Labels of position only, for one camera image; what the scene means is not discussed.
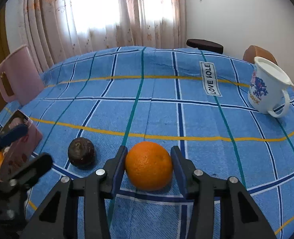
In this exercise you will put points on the pink electric kettle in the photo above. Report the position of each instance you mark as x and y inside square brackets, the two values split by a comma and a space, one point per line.
[22, 75]

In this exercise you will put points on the orange wooden chair back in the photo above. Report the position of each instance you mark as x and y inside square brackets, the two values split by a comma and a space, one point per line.
[256, 51]

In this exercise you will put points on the dark passion fruit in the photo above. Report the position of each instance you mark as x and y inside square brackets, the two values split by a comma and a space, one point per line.
[81, 153]

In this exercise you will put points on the half hidden orange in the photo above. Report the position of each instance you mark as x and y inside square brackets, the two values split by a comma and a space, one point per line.
[149, 166]

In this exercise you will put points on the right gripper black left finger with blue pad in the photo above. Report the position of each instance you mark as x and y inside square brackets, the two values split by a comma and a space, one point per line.
[57, 215]

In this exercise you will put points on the white mug blue print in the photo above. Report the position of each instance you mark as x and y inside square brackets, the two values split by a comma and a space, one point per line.
[268, 88]

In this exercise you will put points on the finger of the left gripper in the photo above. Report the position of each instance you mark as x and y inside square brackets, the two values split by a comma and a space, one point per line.
[28, 175]
[7, 137]

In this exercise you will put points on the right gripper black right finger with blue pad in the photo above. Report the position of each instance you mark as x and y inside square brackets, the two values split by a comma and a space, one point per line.
[240, 216]

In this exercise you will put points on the pink metal tin box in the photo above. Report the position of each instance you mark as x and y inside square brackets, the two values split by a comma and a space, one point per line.
[19, 152]

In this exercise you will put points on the pink floral curtain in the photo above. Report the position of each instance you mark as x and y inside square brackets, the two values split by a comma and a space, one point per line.
[55, 30]

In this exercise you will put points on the dark round stool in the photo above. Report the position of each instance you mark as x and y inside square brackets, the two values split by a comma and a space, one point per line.
[206, 45]

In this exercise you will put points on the blue plaid tablecloth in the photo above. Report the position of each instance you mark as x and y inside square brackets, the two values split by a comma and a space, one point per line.
[187, 98]

